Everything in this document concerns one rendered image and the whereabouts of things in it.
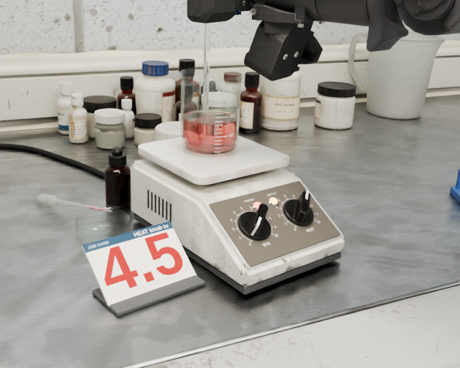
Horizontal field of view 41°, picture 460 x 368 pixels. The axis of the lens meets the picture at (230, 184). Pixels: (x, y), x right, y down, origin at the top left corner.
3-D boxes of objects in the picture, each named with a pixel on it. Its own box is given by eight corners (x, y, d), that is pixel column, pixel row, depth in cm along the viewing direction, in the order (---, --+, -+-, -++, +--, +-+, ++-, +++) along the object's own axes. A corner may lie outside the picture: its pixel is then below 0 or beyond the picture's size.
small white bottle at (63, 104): (70, 128, 100) (68, 79, 97) (82, 132, 98) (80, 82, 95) (54, 132, 98) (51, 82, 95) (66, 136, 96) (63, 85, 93)
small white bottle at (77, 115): (71, 138, 95) (69, 91, 93) (89, 139, 95) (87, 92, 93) (68, 144, 93) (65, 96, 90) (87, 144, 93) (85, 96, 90)
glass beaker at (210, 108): (217, 140, 69) (220, 64, 66) (251, 157, 64) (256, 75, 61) (162, 149, 65) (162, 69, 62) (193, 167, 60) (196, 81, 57)
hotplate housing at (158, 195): (345, 261, 61) (354, 186, 58) (243, 301, 53) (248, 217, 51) (212, 190, 77) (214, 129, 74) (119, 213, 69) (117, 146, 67)
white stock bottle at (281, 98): (252, 120, 110) (256, 47, 105) (290, 120, 111) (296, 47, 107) (263, 131, 103) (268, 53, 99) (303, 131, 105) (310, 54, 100)
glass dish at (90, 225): (116, 221, 67) (115, 203, 67) (139, 241, 63) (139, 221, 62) (67, 232, 64) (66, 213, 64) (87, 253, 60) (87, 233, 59)
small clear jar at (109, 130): (121, 140, 95) (120, 107, 93) (129, 149, 91) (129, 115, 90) (91, 142, 94) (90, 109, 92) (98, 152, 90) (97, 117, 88)
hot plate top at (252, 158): (293, 165, 64) (294, 157, 63) (199, 188, 56) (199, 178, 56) (223, 136, 72) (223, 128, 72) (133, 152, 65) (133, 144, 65)
